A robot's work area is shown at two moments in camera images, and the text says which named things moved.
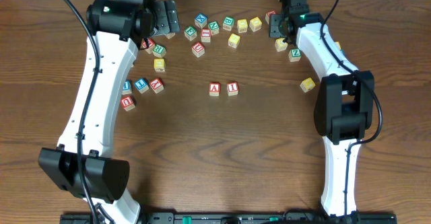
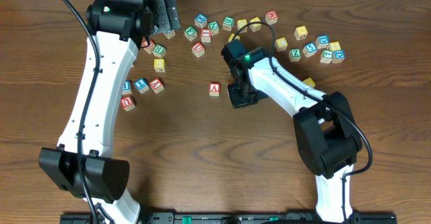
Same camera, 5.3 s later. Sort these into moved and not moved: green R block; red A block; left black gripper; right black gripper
Moved: right black gripper
Not moved: green R block; red A block; left black gripper
